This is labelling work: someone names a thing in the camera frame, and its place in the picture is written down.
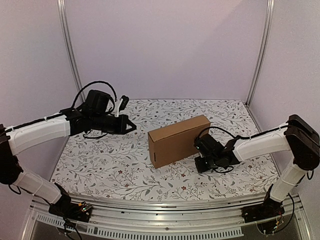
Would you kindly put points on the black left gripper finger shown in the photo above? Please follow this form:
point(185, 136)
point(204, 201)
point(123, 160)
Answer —
point(131, 129)
point(128, 122)

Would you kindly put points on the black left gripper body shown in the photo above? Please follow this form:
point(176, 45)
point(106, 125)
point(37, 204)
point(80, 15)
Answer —
point(99, 123)

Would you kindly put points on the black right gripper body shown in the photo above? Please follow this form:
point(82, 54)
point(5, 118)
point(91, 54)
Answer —
point(202, 163)

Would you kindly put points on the brown cardboard box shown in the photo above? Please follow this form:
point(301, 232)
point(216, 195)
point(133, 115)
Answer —
point(175, 142)

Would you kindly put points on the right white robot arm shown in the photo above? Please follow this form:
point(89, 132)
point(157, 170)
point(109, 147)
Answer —
point(294, 138)

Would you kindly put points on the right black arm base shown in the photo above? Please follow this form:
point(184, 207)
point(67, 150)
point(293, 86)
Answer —
point(269, 208)

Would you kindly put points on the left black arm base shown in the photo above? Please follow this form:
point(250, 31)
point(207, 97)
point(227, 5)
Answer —
point(74, 211)

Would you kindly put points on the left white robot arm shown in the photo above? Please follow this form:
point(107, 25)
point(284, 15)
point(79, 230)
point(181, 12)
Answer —
point(16, 140)

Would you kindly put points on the floral patterned table mat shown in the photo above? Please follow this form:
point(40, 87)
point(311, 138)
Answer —
point(119, 166)

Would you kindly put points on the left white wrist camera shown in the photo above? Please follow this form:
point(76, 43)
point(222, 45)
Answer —
point(120, 105)

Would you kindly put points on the aluminium front rail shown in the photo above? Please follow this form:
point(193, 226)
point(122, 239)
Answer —
point(213, 219)

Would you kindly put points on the left aluminium frame post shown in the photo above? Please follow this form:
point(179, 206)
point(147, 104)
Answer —
point(62, 11)

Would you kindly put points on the aluminium frame post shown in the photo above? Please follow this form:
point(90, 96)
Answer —
point(262, 51)
point(62, 11)

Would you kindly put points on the right aluminium frame post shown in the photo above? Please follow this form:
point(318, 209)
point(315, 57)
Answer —
point(262, 51)

